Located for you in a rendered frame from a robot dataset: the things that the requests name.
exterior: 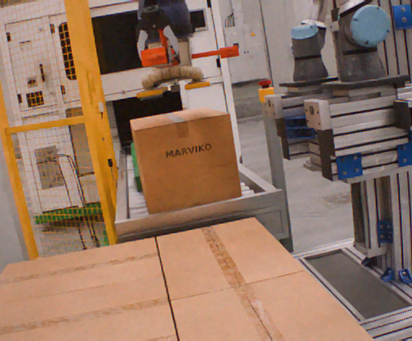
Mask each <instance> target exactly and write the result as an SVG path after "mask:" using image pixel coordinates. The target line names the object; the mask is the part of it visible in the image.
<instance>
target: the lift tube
mask: <svg viewBox="0 0 412 341"><path fill-rule="evenodd" d="M137 1H138V18H139V19H141V18H140V15H141V13H142V12H143V5H144V1H145V0H137ZM159 2H160V9H164V10H165V12H166V15H167V16H168V17H169V18H170V19H171V22H172V23H173V24H185V23H190V15H189V9H188V7H187V4H186V3H185V0H159ZM176 36H177V38H181V37H187V39H189V38H192V37H193V34H192V33H183V34H176ZM156 41H161V38H160V37H156V38H153V39H149V40H147V41H146V42H145V45H150V43H153V42H156Z"/></svg>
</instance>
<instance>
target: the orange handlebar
mask: <svg viewBox="0 0 412 341"><path fill-rule="evenodd" d="M234 52H235V49H234V48H229V49H223V50H210V51H205V52H200V53H195V54H192V55H191V58H192V59H195V58H205V57H210V56H215V55H221V54H232V53H234ZM164 57H165V54H164V53H163V52H159V53H153V54H148V55H147V57H146V58H147V60H148V61H154V60H159V59H163V58H164Z"/></svg>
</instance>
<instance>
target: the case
mask: <svg viewBox="0 0 412 341"><path fill-rule="evenodd" d="M130 122H131V127H132V138H133V143H134V147H135V151H136V156H137V163H138V168H139V172H140V177H141V184H142V188H143V193H144V197H145V204H146V208H147V211H148V215H150V214H157V213H162V212H165V211H170V210H174V209H182V208H185V207H189V206H194V205H201V204H205V203H213V202H217V201H225V200H229V199H233V198H237V197H242V191H241V181H240V176H239V170H238V165H237V159H236V150H235V144H234V139H233V133H232V123H231V118H230V114H229V113H228V112H223V111H217V110H212V109H209V108H206V107H202V108H197V109H193V110H185V111H180V112H175V113H170V114H162V115H157V116H152V117H148V118H143V119H134V120H131V121H130Z"/></svg>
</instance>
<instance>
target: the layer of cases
mask: <svg viewBox="0 0 412 341"><path fill-rule="evenodd" d="M156 240H157V245H158V250H157V245H156V241H155V238H154V237H152V238H148V239H144V240H138V241H133V242H126V243H122V244H116V245H111V246H107V247H100V248H93V249H90V250H86V251H79V252H74V253H68V254H61V255H57V256H53V257H44V258H40V259H36V260H35V259H33V260H30V261H23V262H21V261H20V262H17V263H13V264H7V265H6V268H5V269H4V270H3V272H2V274H0V341H375V340H374V339H373V338H372V337H371V336H370V335H369V334H368V333H367V332H366V331H365V330H364V329H363V328H362V327H361V326H360V325H359V324H358V323H357V322H356V321H355V320H354V319H353V318H352V317H351V316H350V315H349V314H348V312H347V311H346V310H345V309H344V308H343V307H342V306H341V305H340V304H339V303H338V302H337V301H336V300H334V298H333V297H332V296H331V295H329V293H328V292H327V291H326V290H325V289H323V287H322V286H321V285H320V284H319V283H318V281H317V280H316V279H315V278H314V277H312V276H311V274H310V273H309V272H308V271H307V270H305V269H304V267H303V266H302V265H301V264H300V263H299V262H297V260H296V259H295V258H294V257H293V256H292V255H291V254H289V253H288V251H287V250H286V249H285V247H284V246H283V245H282V244H280V243H279V242H278V241H277V239H276V238H275V237H274V236H273V235H272V234H271V233H269V232H268V231H267V230H266V229H265V227H264V226H263V225H262V224H261V223H260V222H259V221H258V220H257V219H255V218H248V219H244V220H240V221H236V222H226V223H221V224H217V225H213V226H208V227H202V228H198V229H194V230H190V231H183V232H179V233H175V234H170V235H164V236H161V235H160V236H157V237H156ZM158 253H159V256H158ZM159 257H160V260H159ZM160 261H161V264H160ZM161 265H162V268H161ZM162 269H163V272H162ZM163 277H164V278H163ZM164 281H165V282H164ZM165 284H166V286H165Z"/></svg>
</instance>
